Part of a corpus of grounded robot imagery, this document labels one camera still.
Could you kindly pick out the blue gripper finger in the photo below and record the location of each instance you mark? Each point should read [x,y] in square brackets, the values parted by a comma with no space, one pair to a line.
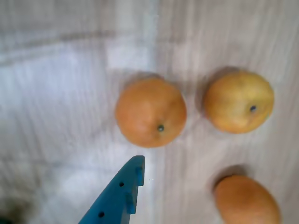
[112,198]

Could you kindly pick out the small deep orange mandarin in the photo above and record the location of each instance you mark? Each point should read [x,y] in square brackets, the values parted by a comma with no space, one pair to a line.
[150,112]

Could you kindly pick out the large dimpled orange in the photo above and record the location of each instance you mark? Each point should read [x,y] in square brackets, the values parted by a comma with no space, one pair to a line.
[247,200]

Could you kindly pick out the small yellowish orange mandarin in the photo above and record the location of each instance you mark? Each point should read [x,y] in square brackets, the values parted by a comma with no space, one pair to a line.
[238,101]

